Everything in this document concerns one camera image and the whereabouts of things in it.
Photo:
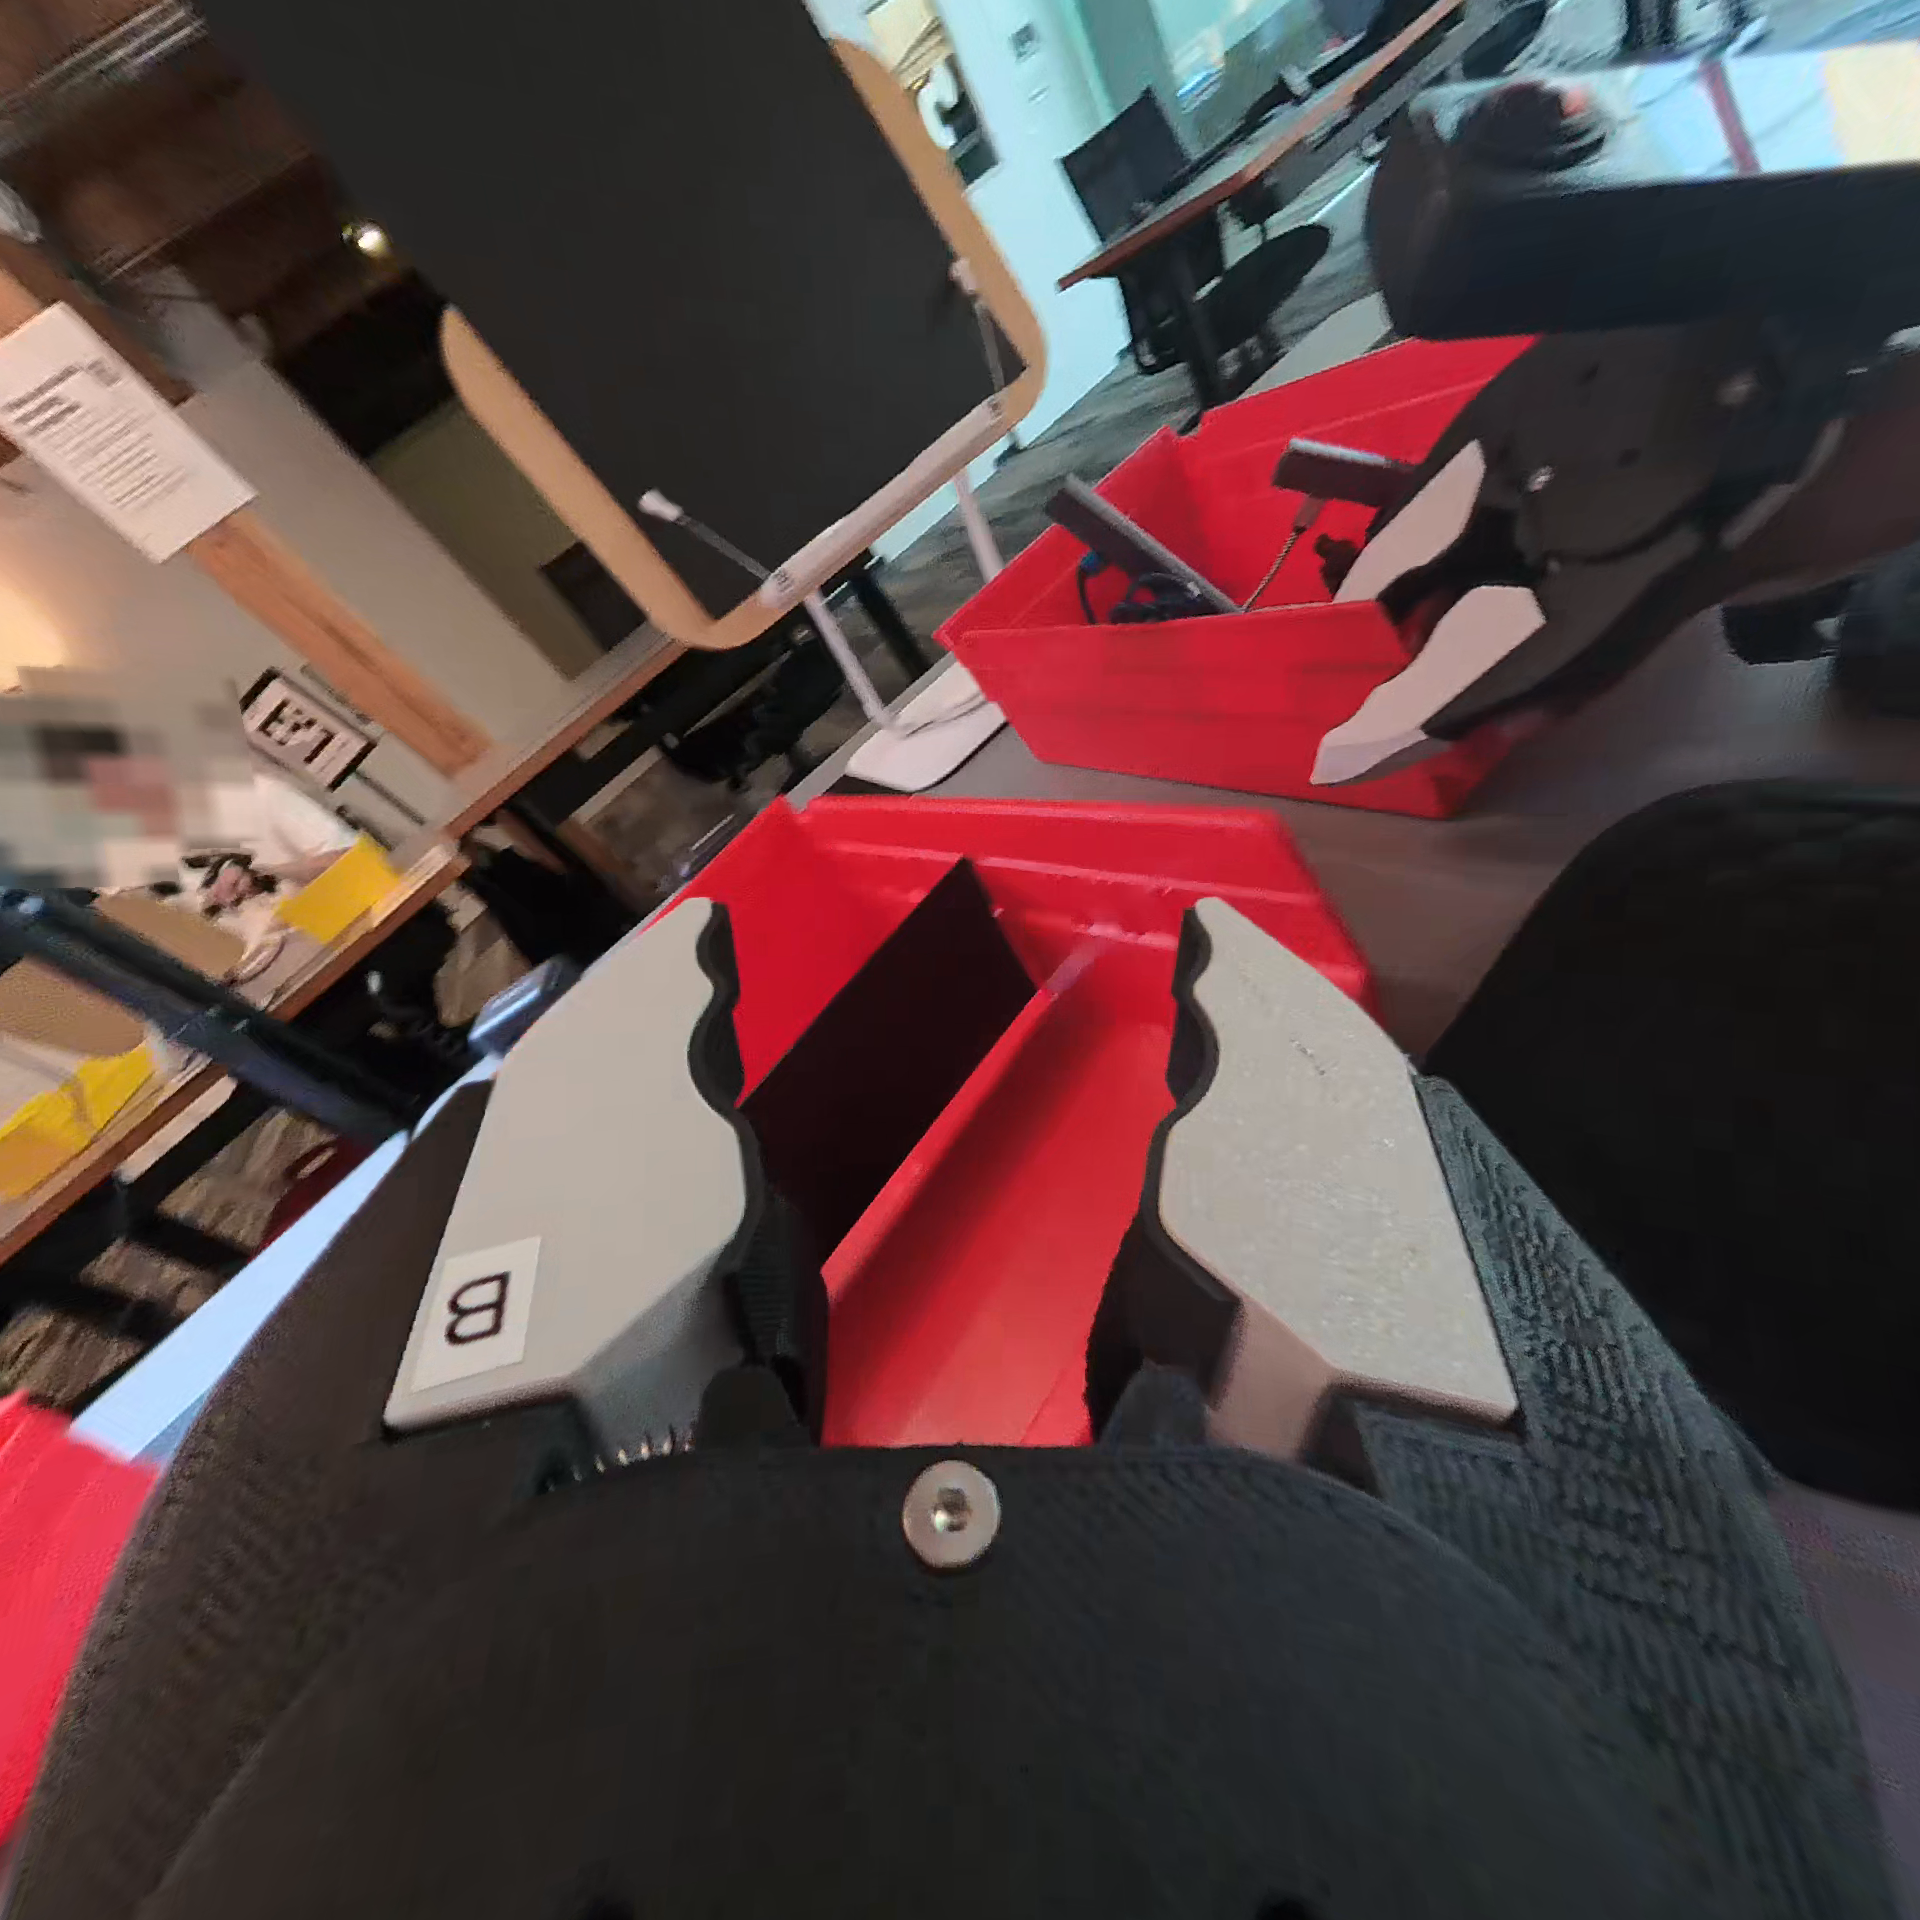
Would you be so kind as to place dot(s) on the white paper sign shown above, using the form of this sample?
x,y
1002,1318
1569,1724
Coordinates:
x,y
103,435

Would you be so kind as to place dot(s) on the red plastic bin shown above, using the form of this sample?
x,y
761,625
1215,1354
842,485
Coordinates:
x,y
62,1577
1169,704
976,1305

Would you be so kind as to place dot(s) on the black white marker tag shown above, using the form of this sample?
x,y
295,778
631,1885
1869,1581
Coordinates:
x,y
308,727

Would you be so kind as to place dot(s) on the yellow plastic bin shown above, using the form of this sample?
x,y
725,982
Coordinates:
x,y
62,1124
339,892

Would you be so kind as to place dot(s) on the grey usb hub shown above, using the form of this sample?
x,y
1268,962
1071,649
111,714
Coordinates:
x,y
1142,555

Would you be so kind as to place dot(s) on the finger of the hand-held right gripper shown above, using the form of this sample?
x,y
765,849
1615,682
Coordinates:
x,y
1463,661
1425,524

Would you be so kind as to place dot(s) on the wooden post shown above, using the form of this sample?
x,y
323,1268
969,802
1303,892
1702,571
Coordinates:
x,y
329,629

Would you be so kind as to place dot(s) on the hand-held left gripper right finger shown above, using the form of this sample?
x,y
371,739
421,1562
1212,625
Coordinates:
x,y
1322,1201

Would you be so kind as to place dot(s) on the wooden office desk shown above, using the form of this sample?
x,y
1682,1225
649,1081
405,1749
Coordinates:
x,y
1262,159

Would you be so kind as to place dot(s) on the black bin divider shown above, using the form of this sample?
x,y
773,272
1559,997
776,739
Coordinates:
x,y
885,1065

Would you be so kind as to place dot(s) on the black wood-framed panel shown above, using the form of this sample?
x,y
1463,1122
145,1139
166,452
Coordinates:
x,y
602,224

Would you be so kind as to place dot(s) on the dark usb adapter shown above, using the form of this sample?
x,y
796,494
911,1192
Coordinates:
x,y
1343,472

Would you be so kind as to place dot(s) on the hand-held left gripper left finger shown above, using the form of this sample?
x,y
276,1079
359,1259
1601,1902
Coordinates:
x,y
602,1169

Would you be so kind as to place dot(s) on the black office chair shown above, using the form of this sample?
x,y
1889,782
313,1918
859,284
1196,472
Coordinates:
x,y
751,704

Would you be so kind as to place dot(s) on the person's right hand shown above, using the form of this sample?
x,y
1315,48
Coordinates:
x,y
1843,509

